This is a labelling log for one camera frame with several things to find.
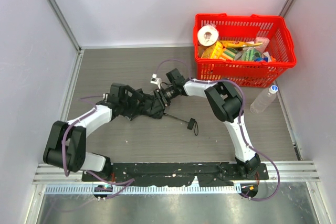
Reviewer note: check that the yellow snack package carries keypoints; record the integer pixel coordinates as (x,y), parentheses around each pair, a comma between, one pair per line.
(239,44)

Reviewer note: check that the red plastic shopping basket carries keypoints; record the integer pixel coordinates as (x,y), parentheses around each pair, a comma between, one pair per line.
(277,58)

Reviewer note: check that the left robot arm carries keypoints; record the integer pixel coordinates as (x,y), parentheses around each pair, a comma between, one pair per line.
(66,146)

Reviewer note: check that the clear plastic water bottle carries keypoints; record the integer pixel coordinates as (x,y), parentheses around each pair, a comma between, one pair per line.
(264,99)

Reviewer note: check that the white box in basket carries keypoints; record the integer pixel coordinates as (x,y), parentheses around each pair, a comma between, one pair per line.
(262,43)

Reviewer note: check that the black folding umbrella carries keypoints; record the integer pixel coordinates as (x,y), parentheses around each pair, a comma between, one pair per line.
(153,108)

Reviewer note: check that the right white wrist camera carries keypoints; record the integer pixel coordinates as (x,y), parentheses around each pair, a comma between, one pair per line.
(155,80)

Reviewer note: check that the yellow green sponge pack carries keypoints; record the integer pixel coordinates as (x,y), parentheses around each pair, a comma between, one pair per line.
(223,49)

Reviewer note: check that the aluminium frame rail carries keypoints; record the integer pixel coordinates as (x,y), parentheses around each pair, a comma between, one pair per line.
(290,195)

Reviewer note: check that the green striped package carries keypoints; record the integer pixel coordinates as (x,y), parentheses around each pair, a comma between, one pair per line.
(251,54)

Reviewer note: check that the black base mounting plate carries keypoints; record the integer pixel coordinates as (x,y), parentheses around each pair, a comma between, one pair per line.
(208,174)

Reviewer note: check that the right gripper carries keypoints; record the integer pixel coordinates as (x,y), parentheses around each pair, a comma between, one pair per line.
(160,98)

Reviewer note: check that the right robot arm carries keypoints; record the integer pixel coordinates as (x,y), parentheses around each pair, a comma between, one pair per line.
(227,103)

